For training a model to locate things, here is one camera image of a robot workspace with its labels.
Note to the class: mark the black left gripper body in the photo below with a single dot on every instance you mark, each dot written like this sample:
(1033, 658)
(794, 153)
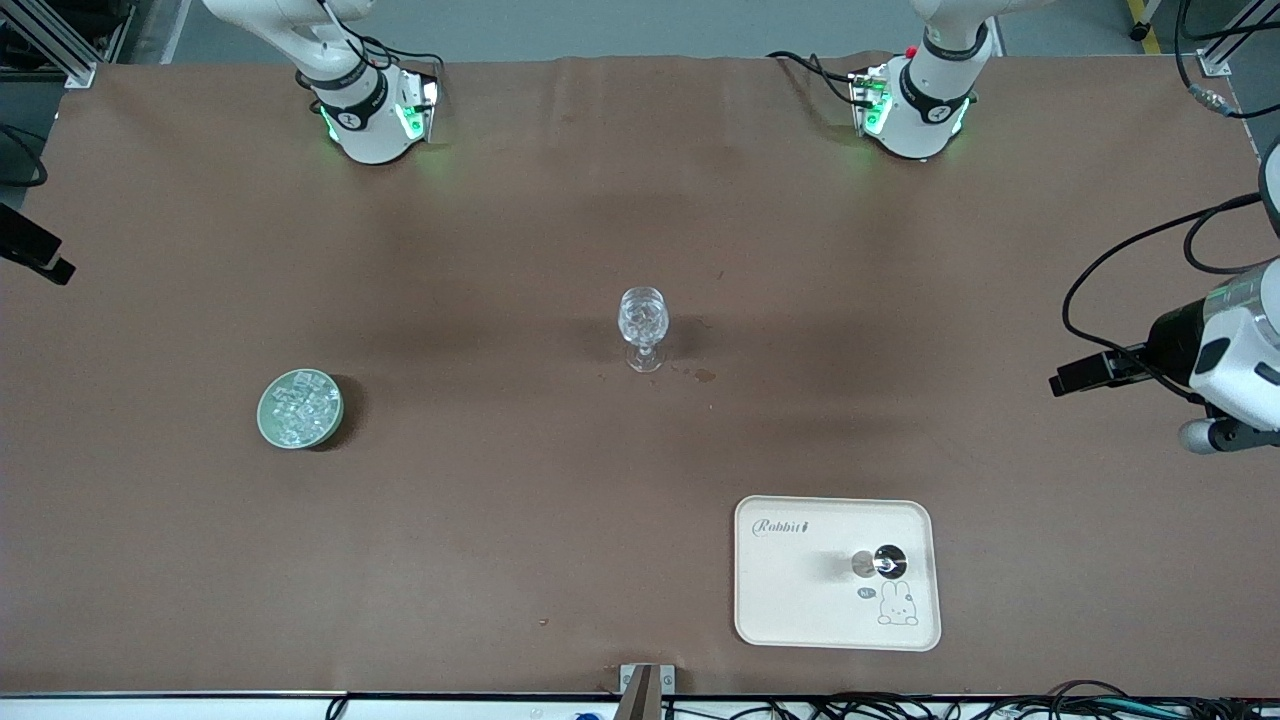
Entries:
(1170, 343)

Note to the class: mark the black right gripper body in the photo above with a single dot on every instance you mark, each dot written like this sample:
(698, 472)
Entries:
(22, 240)

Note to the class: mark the steel double jigger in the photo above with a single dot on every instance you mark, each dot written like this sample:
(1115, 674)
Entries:
(878, 563)

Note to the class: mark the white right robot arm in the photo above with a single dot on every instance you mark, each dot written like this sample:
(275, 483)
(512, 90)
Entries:
(370, 130)

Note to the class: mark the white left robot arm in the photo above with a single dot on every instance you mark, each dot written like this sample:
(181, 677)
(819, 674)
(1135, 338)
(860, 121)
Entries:
(925, 110)

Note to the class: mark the clear ice cubes heap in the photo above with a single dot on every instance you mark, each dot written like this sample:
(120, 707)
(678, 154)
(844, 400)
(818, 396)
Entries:
(300, 408)

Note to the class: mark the clear stemmed wine glass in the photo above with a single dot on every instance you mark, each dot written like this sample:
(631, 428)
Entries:
(643, 315)

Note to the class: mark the pale green round bowl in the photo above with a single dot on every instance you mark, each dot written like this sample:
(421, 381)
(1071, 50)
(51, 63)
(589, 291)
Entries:
(268, 428)

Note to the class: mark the black caster wheel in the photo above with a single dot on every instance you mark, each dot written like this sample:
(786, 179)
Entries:
(1140, 31)

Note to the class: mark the cream rabbit print tray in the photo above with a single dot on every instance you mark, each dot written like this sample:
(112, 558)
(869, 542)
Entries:
(800, 600)

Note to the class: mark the brown table cover mat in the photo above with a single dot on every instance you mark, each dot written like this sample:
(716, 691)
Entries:
(500, 520)

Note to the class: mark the aluminium frame profile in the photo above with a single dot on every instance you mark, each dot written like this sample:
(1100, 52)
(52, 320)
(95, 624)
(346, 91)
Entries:
(60, 45)
(1215, 62)

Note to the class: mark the grey metal camera mount bracket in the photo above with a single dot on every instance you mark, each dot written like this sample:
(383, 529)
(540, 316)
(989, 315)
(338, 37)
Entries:
(646, 680)

